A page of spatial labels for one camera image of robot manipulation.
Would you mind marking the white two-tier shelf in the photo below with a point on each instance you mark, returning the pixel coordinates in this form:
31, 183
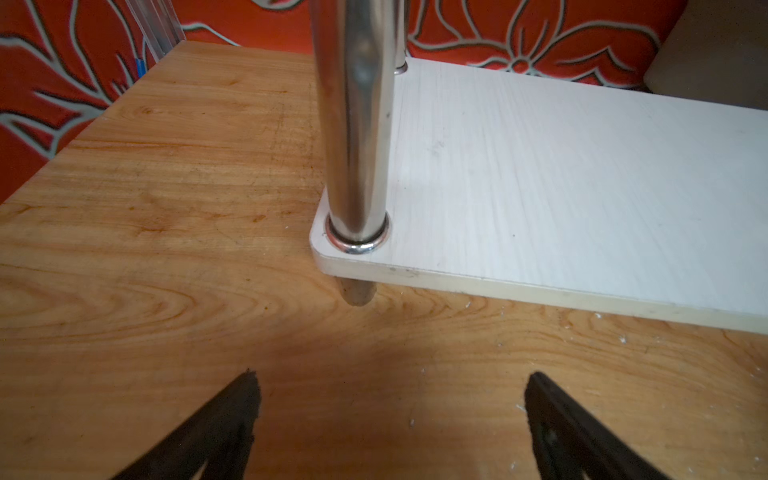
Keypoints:
501, 185

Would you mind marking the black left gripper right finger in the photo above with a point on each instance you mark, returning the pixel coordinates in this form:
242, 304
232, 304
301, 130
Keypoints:
569, 443

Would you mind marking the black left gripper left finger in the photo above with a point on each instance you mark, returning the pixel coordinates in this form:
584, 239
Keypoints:
214, 443

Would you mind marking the grey plastic storage box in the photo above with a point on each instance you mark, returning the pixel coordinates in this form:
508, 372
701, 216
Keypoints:
716, 52

